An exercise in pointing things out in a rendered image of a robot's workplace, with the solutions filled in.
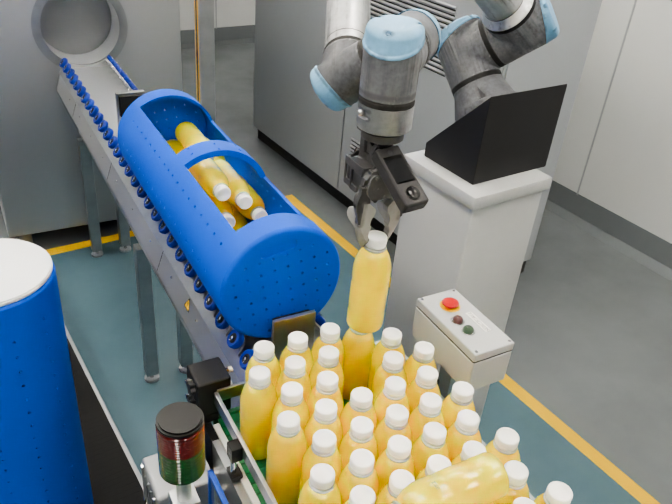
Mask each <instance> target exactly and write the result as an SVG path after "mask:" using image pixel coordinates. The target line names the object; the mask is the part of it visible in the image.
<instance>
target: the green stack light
mask: <svg viewBox="0 0 672 504"><path fill-rule="evenodd" d="M157 452H158V464H159V473H160V476H161V477H162V479H163V480H164V481H166V482H167V483H169V484H172V485H177V486H183V485H188V484H191V483H193V482H195V481H197V480H198V479H199V478H200V477H201V476H202V475H203V473H204V471H205V468H206V457H205V444H204V447H203V449H202V450H201V451H200V452H199V453H198V454H197V455H196V456H194V457H192V458H190V459H187V460H182V461H175V460H170V459H167V458H165V457H164V456H162V455H161V454H160V452H159V451H158V448H157Z"/></svg>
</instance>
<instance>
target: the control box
mask: <svg viewBox="0 0 672 504"><path fill-rule="evenodd" d="M446 297H452V298H455V299H456V300H458V301H459V306H458V307H457V308H452V309H450V308H447V307H445V306H444V305H443V304H442V300H443V299H444V298H446ZM470 312H471V314H469V313H470ZM472 314H473V315H472ZM455 315H460V316H462V317H463V323H461V324H457V323H455V322H453V320H452V319H453V316H455ZM471 315H472V316H471ZM473 316H474V317H476V318H472V317H473ZM475 320H476V321H475ZM477 320H478V321H477ZM477 322H478V323H479V324H480V325H479V324H478V323H477ZM481 322H482V323H481ZM482 324H484V325H482ZM465 325H471V326H472V327H473V328H474V332H473V333H472V334H467V333H465V332H464V331H463V327H464V326H465ZM482 326H483V327H482ZM484 326H486V327H485V328H484ZM486 328H488V331H487V329H486ZM412 336H413V337H414V338H415V339H416V340H417V341H418V342H420V341H425V342H429V343H431V344H432V345H433V346H434V355H433V356H434V359H435V360H436V361H437V362H438V363H439V364H440V365H441V366H442V367H443V368H444V369H445V371H446V372H447V373H448V374H449V375H450V376H451V377H452V378H453V379H454V380H455V381H456V382H458V381H464V382H467V383H469V384H470V385H472V387H473V389H474V390H475V389H478V388H481V387H483V386H486V385H489V384H492V383H494V382H497V381H500V380H503V379H504V377H505V373H506V369H507V366H508V362H509V359H510V355H511V351H512V349H513V346H514V342H513V341H512V340H511V339H510V338H509V337H508V336H507V335H505V334H504V333H503V332H502V331H501V330H500V329H499V328H498V327H497V326H495V325H494V324H493V323H492V322H491V321H490V320H489V319H488V318H487V317H485V316H484V315H483V314H482V313H481V312H480V311H479V310H478V309H477V308H475V307H474V306H473V305H472V304H471V303H470V302H469V301H468V300H467V299H465V298H464V297H463V296H462V295H461V294H460V293H459V292H458V291H456V290H455V289H451V290H448V291H444V292H440V293H437V294H433V295H429V296H426V297H422V298H418V300H417V308H416V312H415V318H414V323H413V329H412Z"/></svg>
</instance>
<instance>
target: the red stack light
mask: <svg viewBox="0 0 672 504"><path fill-rule="evenodd" d="M155 428H156V424H155ZM156 440H157V448H158V451H159V452H160V454H161V455H162V456H164V457H165V458H167V459H170V460H175V461H182V460H187V459H190V458H192V457H194V456H196V455H197V454H198V453H199V452H200V451H201V450H202V449H203V447H204V444H205V424H204V423H203V425H202V427H201V429H200V430H199V431H198V432H197V433H195V434H194V435H192V436H189V437H186V438H182V439H173V438H168V437H165V436H164V435H162V434H161V433H160V432H159V431H158V430H157V428H156Z"/></svg>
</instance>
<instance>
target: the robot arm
mask: <svg viewBox="0 0 672 504"><path fill-rule="evenodd" d="M474 1H475V3H476V4H477V5H478V6H479V7H480V9H481V10H482V18H480V17H479V16H477V15H470V16H464V17H461V18H459V19H457V20H455V21H453V22H452V23H450V24H449V25H448V26H446V27H445V28H444V29H442V30H441V29H440V26H439V23H438V22H437V20H436V19H435V17H434V16H433V15H432V14H430V13H429V12H427V11H425V10H422V9H407V10H404V11H402V12H400V13H399V14H398V15H382V16H379V17H375V18H373V19H371V20H370V0H327V8H326V27H325V47H324V50H323V62H322V64H320V65H318V66H317V65H316V66H315V67H314V69H312V71H311V73H310V80H311V84H312V87H313V89H314V91H315V93H316V95H317V96H318V98H319V99H320V100H321V102H322V103H323V104H325V105H326V106H327V107H328V108H329V109H331V110H333V111H341V110H343V109H345V108H347V107H351V106H352V105H353V104H354V103H356V102H358V107H357V118H356V124H357V129H359V130H360V131H361V133H360V135H361V139H360V148H358V147H357V148H358V149H359V150H357V151H356V149H357V148H355V150H354V153H352V154H346V158H345V168H344V179H343V182H344V183H346V184H347V185H348V186H349V188H350V189H351V190H352V191H353V192H354V193H356V194H355V196H354V200H353V206H350V207H348V210H347V216H348V218H349V220H350V222H351V223H352V225H353V226H354V228H355V233H356V239H357V241H358V243H359V245H360V246H361V247H364V246H365V245H366V244H367V242H368V241H369V238H368V234H369V232H370V230H371V227H370V223H371V220H372V218H373V217H374V216H375V212H376V209H375V208H374V207H373V206H372V205H371V204H370V203H371V201H373V202H374V203H377V208H378V211H379V213H380V214H381V216H382V217H383V219H384V224H385V227H384V230H383V232H384V233H385V234H386V235H387V237H388V238H387V241H388V239H389V237H390V236H391V234H392V232H393V231H394V229H395V227H396V226H397V224H398V222H399V219H400V217H401V216H402V214H404V213H408V212H412V211H415V210H419V209H422V208H424V207H425V206H426V204H427V203H428V201H429V199H428V197H427V195H426V194H425V192H424V190H423V188H422V187H421V185H420V183H419V181H418V180H417V178H416V176H415V174H414V173H413V171H412V169H411V167H410V166H409V164H408V162H407V160H406V158H405V157H404V155H403V153H402V151H401V150H400V148H399V146H397V145H396V146H393V144H398V143H400V142H402V141H403V139H404V134H407V133H408V132H410V130H411V128H412V121H413V114H414V107H415V98H416V91H417V84H418V77H419V72H420V71H421V69H422V68H423V67H424V66H425V65H426V64H427V62H428V61H429V60H431V59H432V58H433V57H434V56H435V55H436V53H437V56H438V59H439V60H440V63H441V66H442V68H443V71H444V73H445V76H446V79H447V81H448V84H449V86H450V89H451V92H452V94H453V97H454V101H455V122H456V121H457V120H459V119H460V118H462V117H463V116H465V115H466V114H467V113H469V112H470V111H472V110H473V109H474V108H476V107H477V106H479V105H480V104H482V103H483V102H484V101H486V100H487V99H489V98H490V97H493V96H499V95H505V94H511V93H516V91H515V90H513V88H512V87H511V86H510V85H509V84H508V82H507V81H506V80H505V79H504V78H503V75H502V73H501V70H500V68H501V67H503V66H505V65H507V64H509V63H511V62H513V61H515V60H516V59H518V58H520V57H522V56H524V55H526V54H528V53H530V52H532V51H533V50H535V49H537V48H539V47H541V46H543V45H545V44H548V42H550V41H551V40H553V39H555V38H556V37H557V36H558V35H559V32H560V30H559V25H558V22H557V19H556V16H555V13H554V10H553V7H552V5H551V2H550V0H474ZM357 155H359V156H357ZM353 156H357V157H353ZM347 164H348V168H347ZM346 174H347V177H346ZM381 199H383V201H378V200H381ZM377 201H378V202H377Z"/></svg>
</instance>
